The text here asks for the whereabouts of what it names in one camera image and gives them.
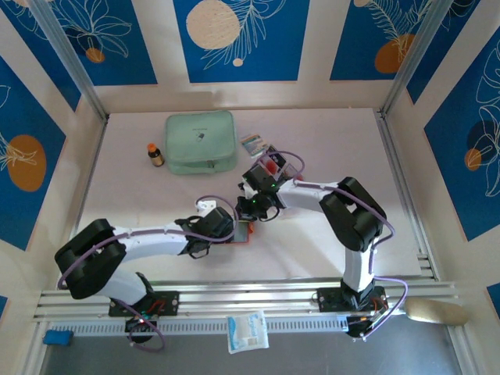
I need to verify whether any mint green zipper pouch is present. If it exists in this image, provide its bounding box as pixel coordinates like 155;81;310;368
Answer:
163;110;238;176

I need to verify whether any brown bottle orange cap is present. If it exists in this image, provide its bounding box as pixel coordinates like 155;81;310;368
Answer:
146;142;166;169

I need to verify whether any white blue plastic packet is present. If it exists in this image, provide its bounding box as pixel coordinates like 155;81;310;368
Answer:
227;309;271;355

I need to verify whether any small blue object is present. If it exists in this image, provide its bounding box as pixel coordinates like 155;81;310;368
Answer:
41;330;74;346

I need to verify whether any golden oval object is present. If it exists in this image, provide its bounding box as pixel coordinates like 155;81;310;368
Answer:
404;298;470;327

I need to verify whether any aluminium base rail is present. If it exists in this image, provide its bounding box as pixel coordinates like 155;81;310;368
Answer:
34;277;458;320

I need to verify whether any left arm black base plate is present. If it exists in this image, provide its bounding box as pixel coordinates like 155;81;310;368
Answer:
108;291;180;317

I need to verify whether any slotted grey cable duct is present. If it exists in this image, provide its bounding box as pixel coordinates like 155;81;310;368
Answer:
48;316;351;338

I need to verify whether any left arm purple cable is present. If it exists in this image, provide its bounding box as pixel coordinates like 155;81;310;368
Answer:
57;194;240;352

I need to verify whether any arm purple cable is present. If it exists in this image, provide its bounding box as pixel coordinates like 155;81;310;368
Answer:
57;194;240;352
253;151;410;341

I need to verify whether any aluminium table edge rail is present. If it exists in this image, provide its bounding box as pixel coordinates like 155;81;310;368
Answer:
73;116;110;227
373;109;441;280

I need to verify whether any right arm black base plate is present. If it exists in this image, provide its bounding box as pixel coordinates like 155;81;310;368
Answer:
316;286;388;313

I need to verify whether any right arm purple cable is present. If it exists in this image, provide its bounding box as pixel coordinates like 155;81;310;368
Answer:
253;151;410;341

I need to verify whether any aluminium frame post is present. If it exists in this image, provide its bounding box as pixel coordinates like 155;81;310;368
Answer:
379;0;459;118
29;0;109;123

